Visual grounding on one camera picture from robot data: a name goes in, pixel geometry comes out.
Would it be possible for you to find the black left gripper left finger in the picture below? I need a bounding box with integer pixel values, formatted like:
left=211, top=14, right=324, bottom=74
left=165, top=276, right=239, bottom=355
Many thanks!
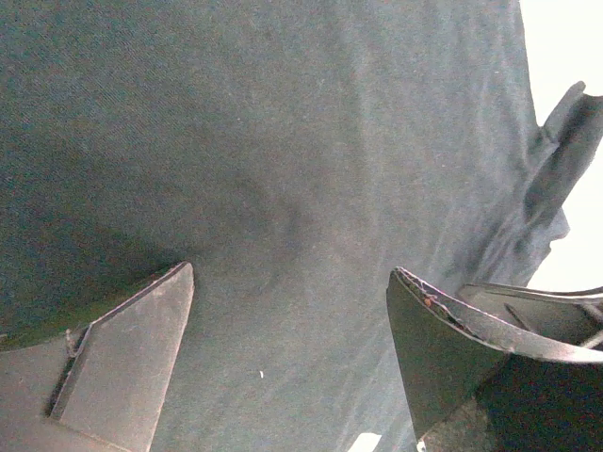
left=1, top=262, right=194, bottom=451

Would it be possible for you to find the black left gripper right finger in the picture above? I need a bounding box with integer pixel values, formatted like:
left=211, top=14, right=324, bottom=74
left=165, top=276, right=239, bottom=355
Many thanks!
left=386, top=268, right=602, bottom=443

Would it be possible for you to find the black t-shirt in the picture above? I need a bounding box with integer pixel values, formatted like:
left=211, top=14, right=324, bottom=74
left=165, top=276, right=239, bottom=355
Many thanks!
left=1, top=1, right=602, bottom=451

